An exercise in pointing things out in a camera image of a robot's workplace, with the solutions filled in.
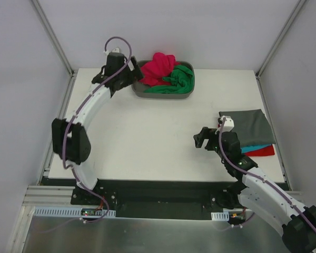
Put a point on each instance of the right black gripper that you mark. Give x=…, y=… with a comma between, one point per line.
x=207, y=137

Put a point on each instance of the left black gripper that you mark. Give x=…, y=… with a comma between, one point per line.
x=133, y=70

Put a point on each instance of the magenta t shirt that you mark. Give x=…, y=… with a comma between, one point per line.
x=159, y=67

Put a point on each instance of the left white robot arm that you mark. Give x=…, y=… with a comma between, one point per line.
x=69, y=135

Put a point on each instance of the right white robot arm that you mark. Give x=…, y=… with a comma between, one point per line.
x=293, y=220

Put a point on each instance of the grey plastic bin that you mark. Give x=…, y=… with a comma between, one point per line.
x=139, y=88

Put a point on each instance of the folded teal t shirt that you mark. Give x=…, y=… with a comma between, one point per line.
x=253, y=148

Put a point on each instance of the folded grey t shirt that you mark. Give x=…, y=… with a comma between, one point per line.
x=251, y=127

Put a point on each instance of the green t shirt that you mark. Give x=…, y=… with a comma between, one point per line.
x=181, y=81

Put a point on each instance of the folded red t shirt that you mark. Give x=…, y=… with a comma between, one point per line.
x=264, y=152

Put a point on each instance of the right perforated cable duct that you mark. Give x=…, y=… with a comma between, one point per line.
x=220, y=216

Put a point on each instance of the perforated cable duct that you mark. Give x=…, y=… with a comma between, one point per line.
x=220, y=216
x=73, y=212

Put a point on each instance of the left aluminium frame post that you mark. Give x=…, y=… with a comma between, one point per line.
x=52, y=36

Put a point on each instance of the aluminium frame post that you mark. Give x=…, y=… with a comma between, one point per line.
x=52, y=36
x=282, y=34

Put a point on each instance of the right aluminium rail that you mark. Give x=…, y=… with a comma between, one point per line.
x=298, y=195

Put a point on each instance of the aluminium rail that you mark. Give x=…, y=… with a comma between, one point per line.
x=48, y=196
x=298, y=195

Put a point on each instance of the left aluminium rail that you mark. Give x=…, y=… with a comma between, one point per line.
x=48, y=196

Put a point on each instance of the left perforated cable duct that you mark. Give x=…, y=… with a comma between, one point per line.
x=73, y=212

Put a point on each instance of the right aluminium frame post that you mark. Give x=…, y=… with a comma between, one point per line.
x=282, y=34

